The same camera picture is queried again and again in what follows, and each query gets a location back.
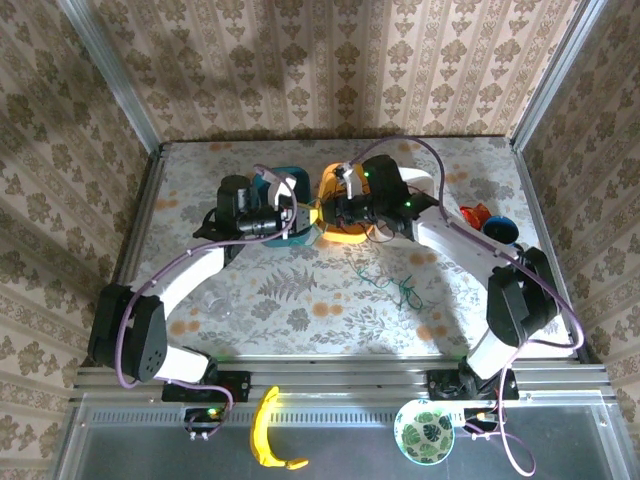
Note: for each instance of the aluminium table rail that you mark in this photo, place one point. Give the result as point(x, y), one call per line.
point(325, 372)

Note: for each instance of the orange plastic bin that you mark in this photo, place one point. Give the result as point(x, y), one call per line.
point(330, 175)

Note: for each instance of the teal plastic bin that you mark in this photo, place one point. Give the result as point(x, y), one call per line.
point(300, 177)

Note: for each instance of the floral patterned tablecloth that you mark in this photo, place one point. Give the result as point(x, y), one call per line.
point(325, 325)

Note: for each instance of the yellow banana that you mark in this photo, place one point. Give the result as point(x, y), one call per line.
point(260, 430)

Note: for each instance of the red crumpled wrapper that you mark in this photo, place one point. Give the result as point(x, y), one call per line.
point(475, 216)

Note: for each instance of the blue cup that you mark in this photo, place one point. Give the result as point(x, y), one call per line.
point(501, 232)

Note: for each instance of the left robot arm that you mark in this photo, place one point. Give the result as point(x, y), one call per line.
point(195, 270)

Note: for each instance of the clear glass cup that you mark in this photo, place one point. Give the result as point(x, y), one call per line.
point(214, 302)

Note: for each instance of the white plastic bin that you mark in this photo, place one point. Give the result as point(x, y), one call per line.
point(417, 177)

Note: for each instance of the grey metal shelf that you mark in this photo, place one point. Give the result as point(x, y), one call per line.
point(350, 450)

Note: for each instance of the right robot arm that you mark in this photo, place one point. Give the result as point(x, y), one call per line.
point(440, 238)

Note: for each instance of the leaf pattern bowl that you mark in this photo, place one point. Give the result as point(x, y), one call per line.
point(424, 432)

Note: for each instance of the aluminium frame post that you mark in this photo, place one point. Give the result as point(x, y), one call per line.
point(555, 75)
point(115, 80)

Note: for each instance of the small black control board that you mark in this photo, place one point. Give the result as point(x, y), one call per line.
point(482, 420)
point(205, 420)

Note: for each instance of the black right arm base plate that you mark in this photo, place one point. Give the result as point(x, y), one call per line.
point(445, 385)

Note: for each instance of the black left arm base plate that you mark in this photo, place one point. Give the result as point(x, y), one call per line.
point(235, 385)

